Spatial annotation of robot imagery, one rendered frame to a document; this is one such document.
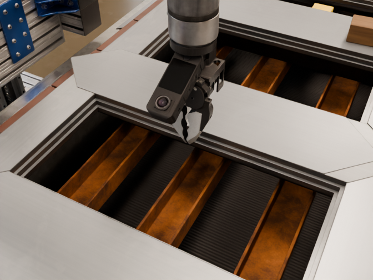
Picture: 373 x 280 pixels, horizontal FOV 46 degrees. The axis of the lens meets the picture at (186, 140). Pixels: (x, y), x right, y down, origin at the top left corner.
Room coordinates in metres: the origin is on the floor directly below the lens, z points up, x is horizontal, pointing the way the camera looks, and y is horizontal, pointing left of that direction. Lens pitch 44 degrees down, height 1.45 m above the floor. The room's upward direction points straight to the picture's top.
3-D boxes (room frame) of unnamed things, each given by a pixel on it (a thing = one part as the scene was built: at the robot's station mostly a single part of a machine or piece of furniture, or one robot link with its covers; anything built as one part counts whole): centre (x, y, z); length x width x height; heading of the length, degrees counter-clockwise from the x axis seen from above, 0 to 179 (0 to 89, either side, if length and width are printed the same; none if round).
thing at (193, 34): (0.59, -0.01, 1.13); 0.08 x 0.08 x 0.05
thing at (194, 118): (0.59, -0.03, 0.94); 0.06 x 0.03 x 0.09; 152
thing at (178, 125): (0.60, 0.00, 0.94); 0.06 x 0.03 x 0.09; 152
